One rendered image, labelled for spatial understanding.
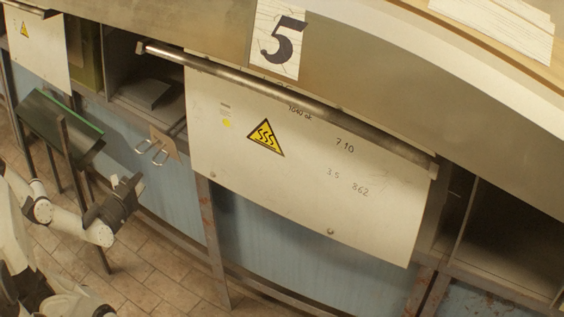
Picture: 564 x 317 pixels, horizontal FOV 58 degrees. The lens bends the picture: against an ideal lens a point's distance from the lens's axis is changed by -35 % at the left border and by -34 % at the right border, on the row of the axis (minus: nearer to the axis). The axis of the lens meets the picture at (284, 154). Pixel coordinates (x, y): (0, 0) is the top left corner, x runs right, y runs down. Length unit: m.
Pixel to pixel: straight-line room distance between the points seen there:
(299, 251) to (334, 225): 0.51
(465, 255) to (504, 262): 0.16
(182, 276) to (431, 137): 1.84
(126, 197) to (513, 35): 1.25
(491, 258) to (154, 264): 1.56
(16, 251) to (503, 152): 1.03
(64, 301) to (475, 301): 1.25
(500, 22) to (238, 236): 1.52
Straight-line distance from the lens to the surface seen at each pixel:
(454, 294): 1.94
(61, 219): 1.71
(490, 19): 0.97
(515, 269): 1.78
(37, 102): 2.68
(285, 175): 1.61
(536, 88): 0.97
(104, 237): 1.77
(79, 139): 2.39
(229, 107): 1.58
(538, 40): 0.97
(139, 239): 2.90
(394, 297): 2.08
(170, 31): 1.27
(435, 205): 1.61
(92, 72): 2.23
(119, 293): 2.73
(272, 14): 1.11
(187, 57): 1.41
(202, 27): 1.21
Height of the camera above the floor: 2.23
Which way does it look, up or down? 45 degrees down
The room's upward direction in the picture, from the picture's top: straight up
